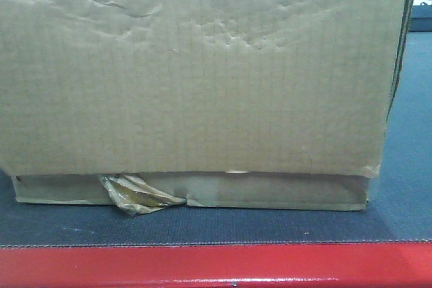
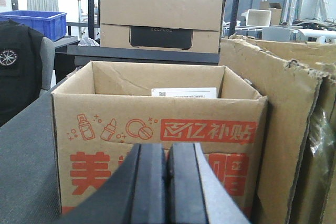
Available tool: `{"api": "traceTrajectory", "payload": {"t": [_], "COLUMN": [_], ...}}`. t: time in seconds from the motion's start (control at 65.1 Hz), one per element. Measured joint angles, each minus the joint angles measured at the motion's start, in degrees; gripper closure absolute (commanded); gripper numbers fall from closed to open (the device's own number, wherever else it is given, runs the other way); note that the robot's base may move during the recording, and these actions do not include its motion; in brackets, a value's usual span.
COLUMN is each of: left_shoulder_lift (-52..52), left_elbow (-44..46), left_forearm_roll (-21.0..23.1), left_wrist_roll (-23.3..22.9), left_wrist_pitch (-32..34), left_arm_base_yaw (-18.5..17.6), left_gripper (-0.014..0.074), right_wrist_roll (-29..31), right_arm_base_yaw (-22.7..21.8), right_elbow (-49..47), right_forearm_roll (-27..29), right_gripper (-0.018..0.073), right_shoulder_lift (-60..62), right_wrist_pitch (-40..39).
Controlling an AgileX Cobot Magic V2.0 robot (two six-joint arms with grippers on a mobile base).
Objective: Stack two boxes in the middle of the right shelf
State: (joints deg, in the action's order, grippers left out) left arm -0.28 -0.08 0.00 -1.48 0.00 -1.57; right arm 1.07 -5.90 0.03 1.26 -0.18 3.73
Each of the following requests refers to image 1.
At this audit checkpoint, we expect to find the large brown cardboard box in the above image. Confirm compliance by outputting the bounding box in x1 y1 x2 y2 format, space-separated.
1 0 413 210

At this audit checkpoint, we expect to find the crumpled brown packing tape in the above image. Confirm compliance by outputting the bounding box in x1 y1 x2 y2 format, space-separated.
98 175 187 216

